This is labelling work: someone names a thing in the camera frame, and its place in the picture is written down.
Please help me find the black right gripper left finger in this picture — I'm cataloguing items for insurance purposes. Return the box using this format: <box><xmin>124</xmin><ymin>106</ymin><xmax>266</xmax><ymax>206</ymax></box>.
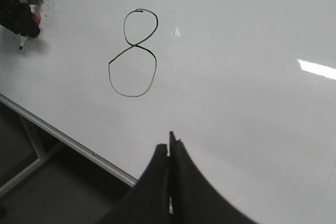
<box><xmin>99</xmin><ymin>144</ymin><xmax>170</xmax><ymax>223</ymax></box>

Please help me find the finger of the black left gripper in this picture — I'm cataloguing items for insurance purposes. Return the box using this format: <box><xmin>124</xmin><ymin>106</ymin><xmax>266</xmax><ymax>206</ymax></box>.
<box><xmin>1</xmin><ymin>0</ymin><xmax>40</xmax><ymax>38</ymax></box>

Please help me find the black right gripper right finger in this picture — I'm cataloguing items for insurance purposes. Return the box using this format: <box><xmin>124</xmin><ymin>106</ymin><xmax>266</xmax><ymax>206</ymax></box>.
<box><xmin>170</xmin><ymin>131</ymin><xmax>255</xmax><ymax>223</ymax></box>

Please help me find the whiteboard marker with black cap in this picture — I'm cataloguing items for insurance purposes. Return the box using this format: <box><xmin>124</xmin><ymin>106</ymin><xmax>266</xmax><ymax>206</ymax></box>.
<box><xmin>19</xmin><ymin>0</ymin><xmax>40</xmax><ymax>50</ymax></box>

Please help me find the red round magnet in plastic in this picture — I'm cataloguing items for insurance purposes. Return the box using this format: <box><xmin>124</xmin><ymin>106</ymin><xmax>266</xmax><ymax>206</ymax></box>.
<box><xmin>33</xmin><ymin>12</ymin><xmax>41</xmax><ymax>25</ymax></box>

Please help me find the white metal table frame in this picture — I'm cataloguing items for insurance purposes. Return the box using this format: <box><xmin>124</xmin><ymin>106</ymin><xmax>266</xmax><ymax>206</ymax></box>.
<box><xmin>1</xmin><ymin>115</ymin><xmax>65</xmax><ymax>196</ymax></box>

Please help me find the white whiteboard with aluminium frame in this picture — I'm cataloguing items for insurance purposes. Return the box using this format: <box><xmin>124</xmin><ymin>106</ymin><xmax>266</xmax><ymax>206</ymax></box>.
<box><xmin>1</xmin><ymin>0</ymin><xmax>335</xmax><ymax>223</ymax></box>

